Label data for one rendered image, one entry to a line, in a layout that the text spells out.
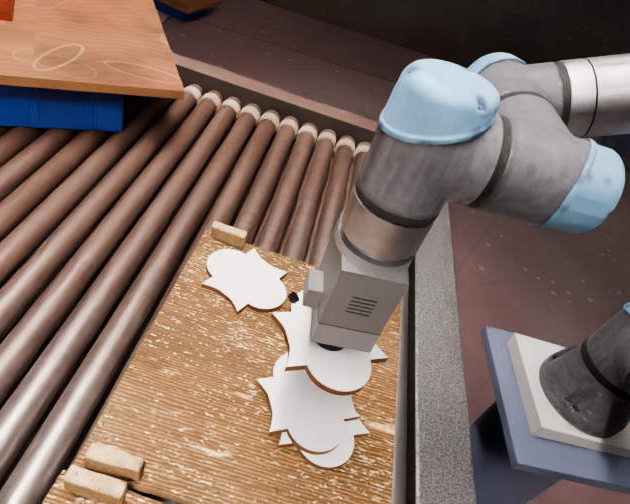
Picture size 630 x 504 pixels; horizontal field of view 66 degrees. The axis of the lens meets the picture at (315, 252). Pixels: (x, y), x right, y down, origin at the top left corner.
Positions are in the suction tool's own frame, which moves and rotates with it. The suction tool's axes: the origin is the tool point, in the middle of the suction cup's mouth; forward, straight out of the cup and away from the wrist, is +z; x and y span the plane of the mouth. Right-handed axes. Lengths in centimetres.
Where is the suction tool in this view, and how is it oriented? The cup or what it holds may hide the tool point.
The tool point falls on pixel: (327, 341)
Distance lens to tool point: 56.0
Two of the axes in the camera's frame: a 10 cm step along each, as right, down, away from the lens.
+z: -2.7, 7.1, 6.5
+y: -0.3, 6.7, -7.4
